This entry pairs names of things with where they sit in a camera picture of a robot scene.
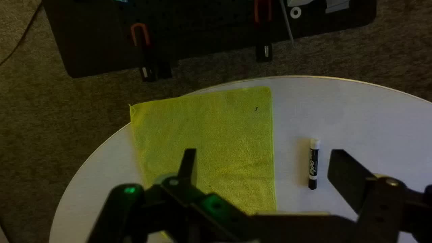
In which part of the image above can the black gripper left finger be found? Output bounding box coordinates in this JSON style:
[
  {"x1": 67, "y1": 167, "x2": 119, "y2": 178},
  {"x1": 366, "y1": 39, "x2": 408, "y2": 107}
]
[{"x1": 177, "y1": 147, "x2": 199, "y2": 186}]

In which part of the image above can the red clamp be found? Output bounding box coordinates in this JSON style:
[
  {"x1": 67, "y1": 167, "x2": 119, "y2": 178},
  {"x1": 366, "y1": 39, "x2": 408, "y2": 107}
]
[{"x1": 130, "y1": 21, "x2": 153, "y2": 48}]

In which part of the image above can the thin grey rod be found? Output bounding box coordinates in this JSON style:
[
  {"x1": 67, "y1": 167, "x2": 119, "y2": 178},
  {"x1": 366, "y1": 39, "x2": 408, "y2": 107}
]
[{"x1": 279, "y1": 0, "x2": 296, "y2": 43}]

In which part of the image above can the thin floor cable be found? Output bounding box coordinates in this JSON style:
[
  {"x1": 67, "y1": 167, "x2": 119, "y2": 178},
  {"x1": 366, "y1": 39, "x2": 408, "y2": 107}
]
[{"x1": 0, "y1": 2, "x2": 45, "y2": 64}]

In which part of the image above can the black marker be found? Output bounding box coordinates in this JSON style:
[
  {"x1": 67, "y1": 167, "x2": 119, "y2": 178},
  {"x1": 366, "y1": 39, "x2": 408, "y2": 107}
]
[{"x1": 307, "y1": 137, "x2": 322, "y2": 191}]

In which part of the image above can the yellow towel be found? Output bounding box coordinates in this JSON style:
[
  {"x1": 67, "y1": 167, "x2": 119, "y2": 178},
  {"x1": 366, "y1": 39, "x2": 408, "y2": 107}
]
[{"x1": 129, "y1": 84, "x2": 279, "y2": 215}]

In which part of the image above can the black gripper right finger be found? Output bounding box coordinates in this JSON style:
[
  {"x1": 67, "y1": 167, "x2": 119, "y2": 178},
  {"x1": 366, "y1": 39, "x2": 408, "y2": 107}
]
[{"x1": 327, "y1": 148, "x2": 377, "y2": 219}]

